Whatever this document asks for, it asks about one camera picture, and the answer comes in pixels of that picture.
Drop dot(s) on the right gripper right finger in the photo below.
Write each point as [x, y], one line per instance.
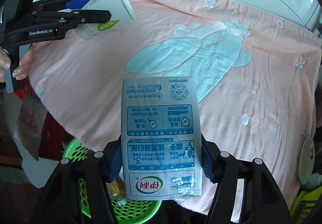
[221, 169]

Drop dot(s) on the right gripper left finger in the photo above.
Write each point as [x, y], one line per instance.
[100, 168]

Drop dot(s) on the silver milk carton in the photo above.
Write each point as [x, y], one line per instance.
[161, 138]

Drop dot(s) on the white paper cup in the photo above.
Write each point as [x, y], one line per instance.
[107, 14]

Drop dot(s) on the green plastic basket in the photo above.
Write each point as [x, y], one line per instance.
[126, 211]

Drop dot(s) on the white round scale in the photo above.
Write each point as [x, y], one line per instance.
[306, 160]

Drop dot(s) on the white printed bag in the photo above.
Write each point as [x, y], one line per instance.
[30, 124]

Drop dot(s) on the yellow-green dish rack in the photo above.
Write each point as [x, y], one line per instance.
[304, 204]

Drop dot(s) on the pink blanket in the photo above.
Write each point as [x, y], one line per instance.
[255, 76]

